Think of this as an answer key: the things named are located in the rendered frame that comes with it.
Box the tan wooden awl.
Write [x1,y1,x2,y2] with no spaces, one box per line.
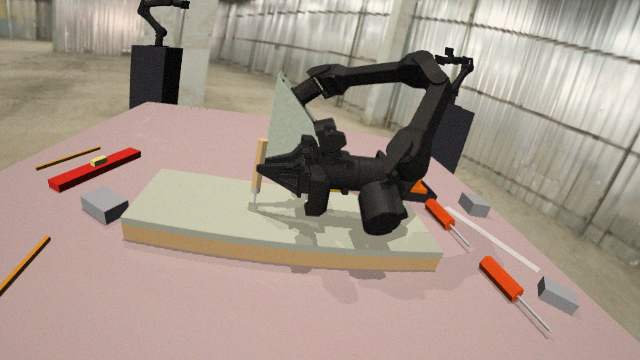
[251,138,268,206]

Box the white flat bar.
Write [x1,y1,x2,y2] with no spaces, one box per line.
[443,206,540,273]

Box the thin orange rod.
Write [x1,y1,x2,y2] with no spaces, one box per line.
[0,236,51,297]
[35,146,100,171]

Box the orange-handled awl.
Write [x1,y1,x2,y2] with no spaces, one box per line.
[424,199,472,248]
[479,256,553,333]

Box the beige panel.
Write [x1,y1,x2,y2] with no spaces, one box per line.
[120,168,444,270]

